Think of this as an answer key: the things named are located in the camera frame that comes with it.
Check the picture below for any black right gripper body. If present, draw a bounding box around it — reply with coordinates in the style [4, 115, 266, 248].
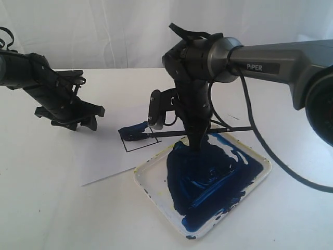
[174, 80, 212, 132]

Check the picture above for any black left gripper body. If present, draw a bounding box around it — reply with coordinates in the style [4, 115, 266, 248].
[22, 72, 105, 123]

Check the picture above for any black paintbrush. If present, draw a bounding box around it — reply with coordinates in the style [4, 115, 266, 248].
[123, 127, 253, 141]

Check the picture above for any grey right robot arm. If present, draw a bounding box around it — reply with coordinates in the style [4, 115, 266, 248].
[162, 33, 332, 151]

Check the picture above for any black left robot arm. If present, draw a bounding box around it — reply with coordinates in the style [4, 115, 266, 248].
[1, 50, 105, 131]

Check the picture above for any white paint tray blue paint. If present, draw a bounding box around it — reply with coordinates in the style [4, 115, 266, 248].
[134, 133, 272, 240]

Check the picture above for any white paper sheet with square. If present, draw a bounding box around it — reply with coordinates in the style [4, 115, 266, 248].
[71, 93, 181, 186]

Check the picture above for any white backdrop curtain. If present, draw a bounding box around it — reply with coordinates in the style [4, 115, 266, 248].
[1, 1, 332, 69]

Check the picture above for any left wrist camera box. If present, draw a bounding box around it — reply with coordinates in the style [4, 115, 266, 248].
[56, 70, 84, 78]

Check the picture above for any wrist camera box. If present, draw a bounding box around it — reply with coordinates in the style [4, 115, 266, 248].
[56, 70, 84, 78]
[148, 90, 168, 130]

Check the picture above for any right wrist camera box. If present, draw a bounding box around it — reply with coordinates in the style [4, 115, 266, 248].
[148, 90, 168, 130]

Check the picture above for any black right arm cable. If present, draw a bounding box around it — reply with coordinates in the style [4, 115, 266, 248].
[169, 22, 333, 193]

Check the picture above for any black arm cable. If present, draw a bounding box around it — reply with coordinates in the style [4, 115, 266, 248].
[169, 22, 333, 193]
[0, 26, 15, 53]

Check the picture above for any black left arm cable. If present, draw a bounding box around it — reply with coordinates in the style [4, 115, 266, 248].
[0, 26, 15, 53]

